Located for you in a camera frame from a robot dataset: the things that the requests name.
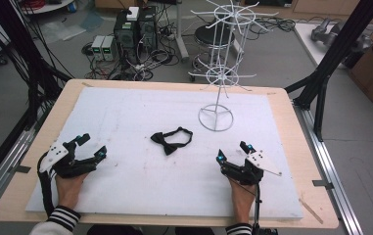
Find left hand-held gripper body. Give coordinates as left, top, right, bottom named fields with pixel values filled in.
left=38, top=142, right=97, bottom=179

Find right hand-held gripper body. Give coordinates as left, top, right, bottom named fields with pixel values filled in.
left=220, top=150, right=283, bottom=186

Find black bow tie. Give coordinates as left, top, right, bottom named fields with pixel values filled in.
left=150, top=126, right=194, bottom=157

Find person's left hand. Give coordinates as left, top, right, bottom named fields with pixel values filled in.
left=55, top=172, right=89, bottom=211

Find person's right hand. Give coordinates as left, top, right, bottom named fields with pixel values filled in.
left=227, top=177, right=257, bottom=226

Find grey tape strip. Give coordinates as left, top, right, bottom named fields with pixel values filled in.
left=13, top=164, right=32, bottom=174
left=311, top=178, right=335, bottom=191

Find white foam board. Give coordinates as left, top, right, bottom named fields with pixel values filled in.
left=25, top=86, right=304, bottom=220

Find thin wooden stick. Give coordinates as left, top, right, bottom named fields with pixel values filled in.
left=298, top=197, right=325, bottom=225

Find person's dark legs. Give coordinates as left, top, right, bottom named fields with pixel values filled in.
left=86, top=224, right=215, bottom=235

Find grey power supply unit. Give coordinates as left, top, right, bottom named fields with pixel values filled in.
left=90, top=34, right=106, bottom=62
left=101, top=35, right=118, bottom=62

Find black computer tower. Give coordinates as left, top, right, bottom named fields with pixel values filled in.
left=113, top=10, right=140, bottom=63
left=137, top=5, right=159, bottom=53

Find black round stool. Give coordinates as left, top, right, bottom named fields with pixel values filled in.
left=188, top=23, right=238, bottom=82

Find white side table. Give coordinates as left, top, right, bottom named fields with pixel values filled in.
left=293, top=22, right=373, bottom=71

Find small white box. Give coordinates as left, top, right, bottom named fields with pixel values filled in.
left=126, top=6, right=140, bottom=23

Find round white table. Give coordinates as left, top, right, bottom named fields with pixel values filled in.
left=20, top=0, right=78, bottom=16

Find grey handheld device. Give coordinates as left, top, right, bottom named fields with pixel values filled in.
left=310, top=17, right=373, bottom=70

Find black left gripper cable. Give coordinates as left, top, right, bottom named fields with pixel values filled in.
left=36, top=152, right=57, bottom=217

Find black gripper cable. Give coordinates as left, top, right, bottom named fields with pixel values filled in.
left=253, top=183, right=262, bottom=235
left=36, top=152, right=57, bottom=217

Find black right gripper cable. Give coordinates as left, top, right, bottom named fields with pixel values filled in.
left=253, top=183, right=262, bottom=235

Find white wire display rack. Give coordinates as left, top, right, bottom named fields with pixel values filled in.
left=188, top=0, right=280, bottom=133

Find silver aluminium rail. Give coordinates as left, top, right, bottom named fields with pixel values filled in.
left=292, top=103, right=365, bottom=235
left=0, top=128, right=35, bottom=218

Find tangle of floor cables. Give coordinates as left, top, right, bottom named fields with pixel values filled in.
left=81, top=19, right=192, bottom=82

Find black metal frame post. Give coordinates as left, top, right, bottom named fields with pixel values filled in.
left=0, top=0, right=74, bottom=194
left=284, top=0, right=373, bottom=142

